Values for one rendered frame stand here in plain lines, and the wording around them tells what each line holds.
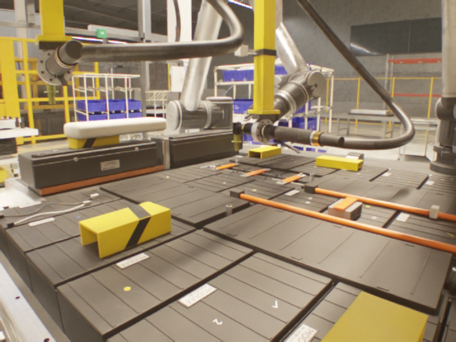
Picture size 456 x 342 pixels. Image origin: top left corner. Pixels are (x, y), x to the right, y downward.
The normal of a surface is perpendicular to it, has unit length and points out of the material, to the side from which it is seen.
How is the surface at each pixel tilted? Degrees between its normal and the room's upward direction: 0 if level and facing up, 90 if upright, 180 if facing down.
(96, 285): 0
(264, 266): 0
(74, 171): 90
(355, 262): 0
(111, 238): 90
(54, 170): 90
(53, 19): 90
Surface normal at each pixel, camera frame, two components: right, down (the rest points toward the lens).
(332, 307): 0.00, -0.97
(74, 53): 0.56, 0.18
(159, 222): 0.76, 0.14
